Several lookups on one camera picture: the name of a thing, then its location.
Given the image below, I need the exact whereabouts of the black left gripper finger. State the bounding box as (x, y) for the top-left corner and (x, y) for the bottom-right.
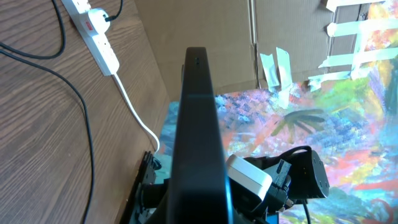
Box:
(119, 151), (169, 224)

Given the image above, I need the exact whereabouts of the blue Galaxy smartphone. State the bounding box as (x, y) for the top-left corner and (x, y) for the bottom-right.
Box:
(166, 47), (233, 223)

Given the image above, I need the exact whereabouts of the white power strip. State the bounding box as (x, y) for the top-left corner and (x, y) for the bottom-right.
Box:
(62, 0), (119, 76)

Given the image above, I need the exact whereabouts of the black charger cable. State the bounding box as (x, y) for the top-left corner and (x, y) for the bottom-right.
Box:
(0, 0), (124, 224)

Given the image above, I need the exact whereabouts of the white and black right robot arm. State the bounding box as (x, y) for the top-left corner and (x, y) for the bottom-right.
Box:
(245, 146), (330, 215)

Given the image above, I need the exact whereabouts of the white charger plug adapter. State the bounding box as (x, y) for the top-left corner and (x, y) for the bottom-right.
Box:
(79, 8), (110, 37)

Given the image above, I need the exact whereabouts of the colourful painted floor mat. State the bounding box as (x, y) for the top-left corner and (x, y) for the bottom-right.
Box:
(155, 0), (398, 224)

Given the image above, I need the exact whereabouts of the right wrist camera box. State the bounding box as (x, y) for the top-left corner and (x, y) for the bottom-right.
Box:
(226, 154), (272, 210)

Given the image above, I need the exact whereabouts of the white power strip cord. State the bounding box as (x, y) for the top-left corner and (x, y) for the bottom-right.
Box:
(111, 73), (161, 155)

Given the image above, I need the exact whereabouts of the brown cardboard box wall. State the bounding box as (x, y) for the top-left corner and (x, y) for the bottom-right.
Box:
(136, 0), (369, 101)

